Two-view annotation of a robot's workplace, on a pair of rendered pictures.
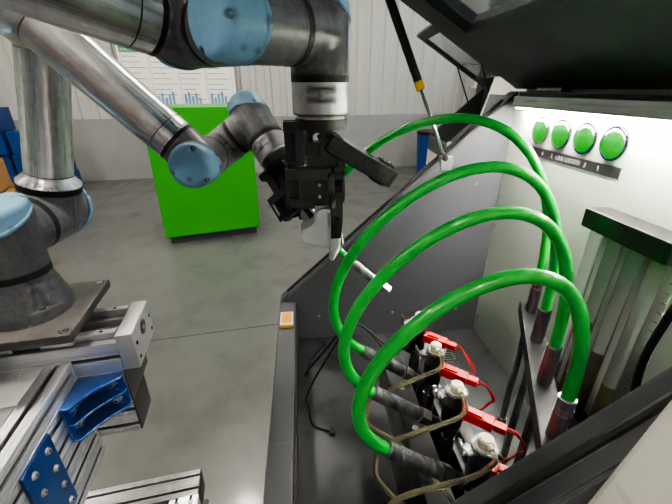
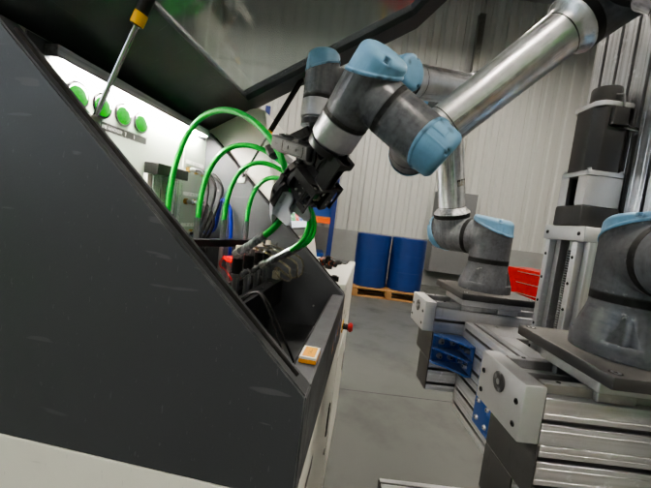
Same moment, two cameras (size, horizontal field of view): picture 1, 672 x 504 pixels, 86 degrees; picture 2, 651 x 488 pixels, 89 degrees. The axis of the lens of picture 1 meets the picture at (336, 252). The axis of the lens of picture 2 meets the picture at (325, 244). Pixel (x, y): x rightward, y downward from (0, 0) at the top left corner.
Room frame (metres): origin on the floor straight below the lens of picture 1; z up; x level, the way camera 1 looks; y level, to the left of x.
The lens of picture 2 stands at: (1.27, 0.25, 1.20)
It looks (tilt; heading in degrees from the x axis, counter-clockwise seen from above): 5 degrees down; 193
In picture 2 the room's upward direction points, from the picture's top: 7 degrees clockwise
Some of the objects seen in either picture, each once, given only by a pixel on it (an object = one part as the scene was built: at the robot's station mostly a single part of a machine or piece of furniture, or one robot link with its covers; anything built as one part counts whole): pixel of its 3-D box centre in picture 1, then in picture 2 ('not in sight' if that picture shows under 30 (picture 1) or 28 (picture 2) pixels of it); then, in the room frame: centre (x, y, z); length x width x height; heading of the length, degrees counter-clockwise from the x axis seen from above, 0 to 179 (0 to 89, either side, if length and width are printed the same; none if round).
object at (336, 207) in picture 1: (334, 208); not in sight; (0.50, 0.00, 1.30); 0.05 x 0.02 x 0.09; 5
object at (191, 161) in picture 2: not in sight; (195, 200); (0.30, -0.43, 1.20); 0.13 x 0.03 x 0.31; 5
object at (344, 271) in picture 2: not in sight; (326, 270); (-0.20, -0.06, 0.96); 0.70 x 0.22 x 0.03; 5
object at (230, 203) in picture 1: (205, 169); not in sight; (3.92, 1.42, 0.65); 0.95 x 0.86 x 1.30; 111
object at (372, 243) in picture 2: not in sight; (387, 265); (-4.55, 0.09, 0.51); 1.20 x 0.85 x 1.02; 101
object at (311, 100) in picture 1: (320, 101); (317, 112); (0.52, 0.02, 1.44); 0.08 x 0.08 x 0.05
